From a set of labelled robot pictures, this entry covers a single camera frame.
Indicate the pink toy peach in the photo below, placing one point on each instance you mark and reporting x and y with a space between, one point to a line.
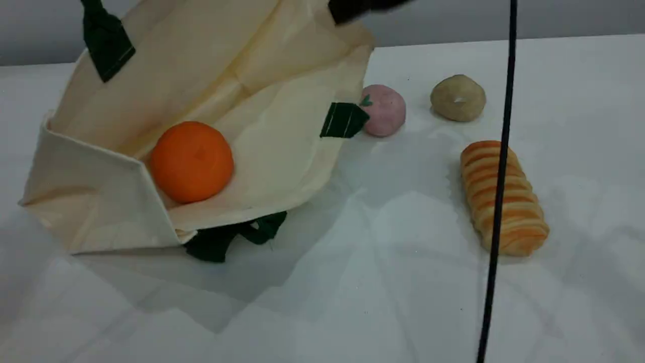
385 112

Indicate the orange toy fruit with stem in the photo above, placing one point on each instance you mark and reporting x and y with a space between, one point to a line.
191 161

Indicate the beige round toy doughnut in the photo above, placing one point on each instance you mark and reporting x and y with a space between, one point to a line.
448 108

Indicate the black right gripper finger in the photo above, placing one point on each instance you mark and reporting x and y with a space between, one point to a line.
352 7

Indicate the striped toy bread loaf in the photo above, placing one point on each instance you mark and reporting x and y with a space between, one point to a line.
524 212

